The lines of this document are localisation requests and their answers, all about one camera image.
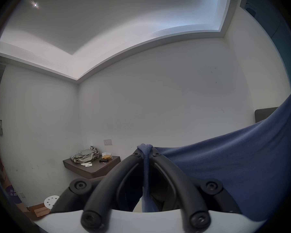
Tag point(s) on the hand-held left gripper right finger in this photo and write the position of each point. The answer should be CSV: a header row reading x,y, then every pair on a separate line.
x,y
181,188

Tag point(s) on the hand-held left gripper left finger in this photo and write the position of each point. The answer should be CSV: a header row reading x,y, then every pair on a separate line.
x,y
104,190

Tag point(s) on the blue garment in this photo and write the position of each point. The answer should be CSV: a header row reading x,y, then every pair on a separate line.
x,y
237,159

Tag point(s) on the dark padded headboard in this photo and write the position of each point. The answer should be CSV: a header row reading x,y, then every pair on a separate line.
x,y
265,114

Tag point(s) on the white round stool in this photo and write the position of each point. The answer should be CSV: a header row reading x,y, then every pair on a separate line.
x,y
51,201

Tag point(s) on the brown carton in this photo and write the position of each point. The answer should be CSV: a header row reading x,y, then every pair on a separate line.
x,y
41,211

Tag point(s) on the brown wall shelf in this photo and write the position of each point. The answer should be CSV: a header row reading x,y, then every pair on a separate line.
x,y
97,170

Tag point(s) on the white wall socket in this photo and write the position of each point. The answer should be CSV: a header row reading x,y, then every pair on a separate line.
x,y
108,142

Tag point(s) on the wall switch panel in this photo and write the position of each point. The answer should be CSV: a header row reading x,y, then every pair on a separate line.
x,y
0,127

